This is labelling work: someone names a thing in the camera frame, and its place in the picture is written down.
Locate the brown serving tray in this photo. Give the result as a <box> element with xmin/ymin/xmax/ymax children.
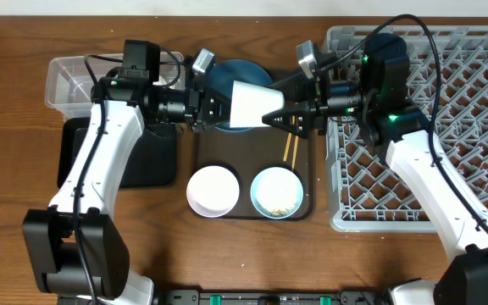
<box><xmin>195</xmin><ymin>126</ymin><xmax>314</xmax><ymax>221</ymax></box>

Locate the pink white bowl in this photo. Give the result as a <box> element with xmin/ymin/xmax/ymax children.
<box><xmin>186</xmin><ymin>165</ymin><xmax>240</xmax><ymax>218</ymax></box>

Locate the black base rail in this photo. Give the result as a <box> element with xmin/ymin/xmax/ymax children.
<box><xmin>152</xmin><ymin>289</ymin><xmax>390</xmax><ymax>305</ymax></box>

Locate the right wooden chopstick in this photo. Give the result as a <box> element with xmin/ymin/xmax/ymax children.
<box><xmin>291</xmin><ymin>136</ymin><xmax>299</xmax><ymax>171</ymax></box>

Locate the left wooden chopstick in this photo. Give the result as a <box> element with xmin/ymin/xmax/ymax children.
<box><xmin>283</xmin><ymin>116</ymin><xmax>295</xmax><ymax>162</ymax></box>

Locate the black plastic tray bin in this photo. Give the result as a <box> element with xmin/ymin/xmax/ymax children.
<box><xmin>57</xmin><ymin>117</ymin><xmax>177</xmax><ymax>189</ymax></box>

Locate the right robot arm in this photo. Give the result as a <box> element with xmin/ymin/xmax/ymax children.
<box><xmin>262</xmin><ymin>33</ymin><xmax>488</xmax><ymax>304</ymax></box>

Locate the clear plastic bin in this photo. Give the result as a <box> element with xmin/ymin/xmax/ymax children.
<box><xmin>44</xmin><ymin>56</ymin><xmax>186</xmax><ymax>120</ymax></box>

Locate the spilled rice food waste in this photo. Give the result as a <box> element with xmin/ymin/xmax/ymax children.
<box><xmin>255</xmin><ymin>171</ymin><xmax>300</xmax><ymax>216</ymax></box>

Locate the blue plate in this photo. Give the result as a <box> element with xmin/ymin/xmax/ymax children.
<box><xmin>206</xmin><ymin>59</ymin><xmax>272</xmax><ymax>132</ymax></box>

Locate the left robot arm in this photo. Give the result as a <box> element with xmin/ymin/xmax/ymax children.
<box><xmin>22</xmin><ymin>40</ymin><xmax>230</xmax><ymax>304</ymax></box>

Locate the light blue bowl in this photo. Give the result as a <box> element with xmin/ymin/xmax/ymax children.
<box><xmin>249</xmin><ymin>166</ymin><xmax>305</xmax><ymax>220</ymax></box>

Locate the wooden chopstick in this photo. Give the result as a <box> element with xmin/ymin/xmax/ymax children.
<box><xmin>283</xmin><ymin>116</ymin><xmax>295</xmax><ymax>162</ymax></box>
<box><xmin>291</xmin><ymin>136</ymin><xmax>299</xmax><ymax>171</ymax></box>

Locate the white plastic cup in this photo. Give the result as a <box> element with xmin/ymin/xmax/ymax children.
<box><xmin>229</xmin><ymin>80</ymin><xmax>285</xmax><ymax>128</ymax></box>

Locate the grey dishwasher rack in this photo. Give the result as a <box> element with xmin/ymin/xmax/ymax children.
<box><xmin>325</xmin><ymin>25</ymin><xmax>488</xmax><ymax>233</ymax></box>

